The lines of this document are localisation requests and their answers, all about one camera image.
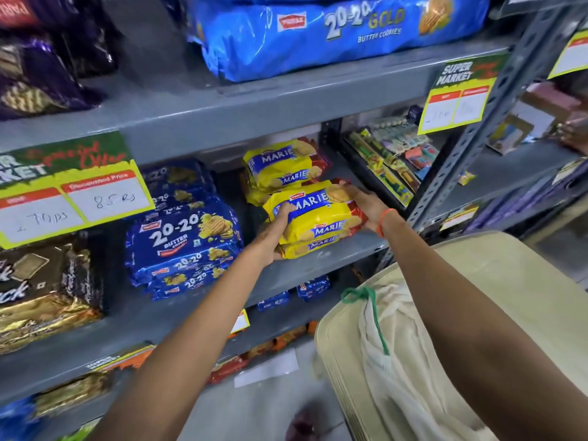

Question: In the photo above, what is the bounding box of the small yellow shelf label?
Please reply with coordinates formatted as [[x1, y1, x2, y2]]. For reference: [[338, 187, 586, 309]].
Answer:
[[550, 158, 587, 185], [439, 204, 481, 233], [229, 309, 251, 339]]

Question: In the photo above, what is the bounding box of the yellow biscuit packet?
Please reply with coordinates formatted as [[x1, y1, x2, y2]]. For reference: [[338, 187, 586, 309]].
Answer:
[[277, 232, 355, 260], [243, 138, 332, 190], [262, 179, 369, 244], [241, 176, 277, 207]]

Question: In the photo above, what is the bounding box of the brown and gold biscuit packet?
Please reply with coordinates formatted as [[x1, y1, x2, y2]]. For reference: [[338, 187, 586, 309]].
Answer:
[[0, 233, 105, 355]]

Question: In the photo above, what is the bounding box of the person's right hand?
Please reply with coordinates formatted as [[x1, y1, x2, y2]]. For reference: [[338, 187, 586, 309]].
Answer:
[[342, 184, 392, 231]]

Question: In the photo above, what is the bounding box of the beige shopping bag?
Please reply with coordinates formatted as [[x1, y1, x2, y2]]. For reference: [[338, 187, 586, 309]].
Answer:
[[314, 231, 588, 441]]

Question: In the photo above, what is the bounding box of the row of purple packets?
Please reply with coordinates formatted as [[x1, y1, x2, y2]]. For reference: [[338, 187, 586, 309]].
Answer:
[[463, 160, 588, 236]]

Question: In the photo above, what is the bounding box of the white paper sheet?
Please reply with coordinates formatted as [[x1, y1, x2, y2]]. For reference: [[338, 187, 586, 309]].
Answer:
[[233, 348, 300, 389]]

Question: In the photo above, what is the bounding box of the dark purple snack packet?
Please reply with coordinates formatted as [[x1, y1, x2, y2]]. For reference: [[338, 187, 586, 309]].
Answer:
[[68, 0, 121, 79]]

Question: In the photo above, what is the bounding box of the green drawstring cord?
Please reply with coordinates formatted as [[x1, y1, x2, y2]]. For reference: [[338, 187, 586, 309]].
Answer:
[[340, 286, 391, 357]]

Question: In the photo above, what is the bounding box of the grey metal shelving rack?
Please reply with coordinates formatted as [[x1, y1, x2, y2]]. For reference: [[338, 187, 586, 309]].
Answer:
[[0, 0, 570, 441]]

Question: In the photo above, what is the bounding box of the large blue cookie pack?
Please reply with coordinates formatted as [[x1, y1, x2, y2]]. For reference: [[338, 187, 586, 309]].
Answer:
[[186, 0, 491, 83]]

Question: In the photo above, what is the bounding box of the pink box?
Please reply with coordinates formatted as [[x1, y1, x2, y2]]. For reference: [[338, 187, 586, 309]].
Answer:
[[525, 81, 583, 111]]

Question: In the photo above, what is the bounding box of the blue snack packet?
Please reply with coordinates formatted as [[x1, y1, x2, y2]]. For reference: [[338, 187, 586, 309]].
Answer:
[[0, 397, 41, 441]]

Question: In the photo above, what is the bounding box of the grey metal side rack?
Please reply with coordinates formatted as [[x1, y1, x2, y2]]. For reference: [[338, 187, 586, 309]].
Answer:
[[407, 0, 588, 290]]

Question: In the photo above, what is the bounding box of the large green yellow price tag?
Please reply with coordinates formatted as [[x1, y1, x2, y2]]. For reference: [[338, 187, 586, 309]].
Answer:
[[0, 131, 155, 250]]

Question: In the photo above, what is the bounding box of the stack of blue cookie packets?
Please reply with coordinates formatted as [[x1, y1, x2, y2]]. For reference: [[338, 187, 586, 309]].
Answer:
[[125, 160, 245, 302]]

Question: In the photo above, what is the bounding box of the small blue biscuit packet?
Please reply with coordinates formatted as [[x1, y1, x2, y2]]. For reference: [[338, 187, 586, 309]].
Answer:
[[296, 276, 332, 303], [256, 291, 292, 313]]

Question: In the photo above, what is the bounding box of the purple biscuit packet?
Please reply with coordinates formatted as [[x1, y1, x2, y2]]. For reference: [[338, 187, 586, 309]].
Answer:
[[0, 0, 80, 32], [0, 36, 107, 121]]

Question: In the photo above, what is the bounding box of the brown cardboard box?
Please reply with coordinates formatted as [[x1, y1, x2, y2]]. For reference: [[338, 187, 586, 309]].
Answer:
[[486, 114, 535, 156]]

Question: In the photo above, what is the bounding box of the orange wrist band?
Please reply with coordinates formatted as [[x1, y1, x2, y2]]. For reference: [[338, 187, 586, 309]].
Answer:
[[376, 207, 398, 239]]

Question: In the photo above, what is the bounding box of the person's right forearm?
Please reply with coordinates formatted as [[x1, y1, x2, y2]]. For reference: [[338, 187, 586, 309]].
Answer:
[[380, 211, 588, 441]]

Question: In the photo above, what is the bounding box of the green snack packet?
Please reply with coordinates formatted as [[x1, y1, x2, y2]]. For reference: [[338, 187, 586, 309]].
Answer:
[[59, 417, 103, 441]]

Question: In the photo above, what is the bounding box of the tray of colourful stationery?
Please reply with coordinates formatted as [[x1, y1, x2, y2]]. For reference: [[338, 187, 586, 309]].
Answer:
[[341, 104, 443, 210]]

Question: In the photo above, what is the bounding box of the person's left forearm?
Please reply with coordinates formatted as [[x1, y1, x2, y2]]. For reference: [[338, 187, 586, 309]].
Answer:
[[86, 251, 282, 441]]

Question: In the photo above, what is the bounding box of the row of orange red packets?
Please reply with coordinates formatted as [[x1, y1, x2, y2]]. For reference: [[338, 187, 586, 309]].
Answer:
[[208, 320, 319, 386]]

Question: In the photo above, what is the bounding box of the person's left hand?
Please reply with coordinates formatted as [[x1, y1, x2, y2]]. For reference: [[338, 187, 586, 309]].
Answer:
[[250, 202, 297, 268]]

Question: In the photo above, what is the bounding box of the white cloth drawstring bag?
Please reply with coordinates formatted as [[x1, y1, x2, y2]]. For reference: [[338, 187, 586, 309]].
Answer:
[[357, 284, 502, 441]]

